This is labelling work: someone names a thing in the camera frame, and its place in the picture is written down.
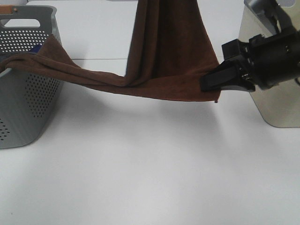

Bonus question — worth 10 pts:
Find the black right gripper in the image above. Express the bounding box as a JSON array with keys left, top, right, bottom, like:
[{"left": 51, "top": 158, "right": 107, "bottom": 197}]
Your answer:
[{"left": 200, "top": 30, "right": 300, "bottom": 92}]

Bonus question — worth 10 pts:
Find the brown towel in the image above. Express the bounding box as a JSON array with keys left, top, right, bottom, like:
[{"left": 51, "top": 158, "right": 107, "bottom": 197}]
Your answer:
[{"left": 0, "top": 0, "right": 220, "bottom": 102}]

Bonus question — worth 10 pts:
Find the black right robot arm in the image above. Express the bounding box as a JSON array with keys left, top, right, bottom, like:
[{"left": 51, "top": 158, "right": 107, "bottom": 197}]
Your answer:
[{"left": 200, "top": 0, "right": 300, "bottom": 92}]

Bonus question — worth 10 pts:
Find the beige bin with grey rim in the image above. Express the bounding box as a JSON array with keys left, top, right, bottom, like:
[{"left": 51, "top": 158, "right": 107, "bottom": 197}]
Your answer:
[{"left": 239, "top": 0, "right": 300, "bottom": 128}]

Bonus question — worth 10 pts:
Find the blue cloth in basket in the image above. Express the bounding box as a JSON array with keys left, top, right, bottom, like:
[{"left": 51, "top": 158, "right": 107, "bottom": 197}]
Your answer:
[{"left": 30, "top": 45, "right": 43, "bottom": 53}]

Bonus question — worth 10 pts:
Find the grey perforated laundry basket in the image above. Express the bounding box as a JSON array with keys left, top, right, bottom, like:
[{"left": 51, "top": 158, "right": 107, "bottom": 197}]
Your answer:
[{"left": 0, "top": 5, "right": 63, "bottom": 149}]

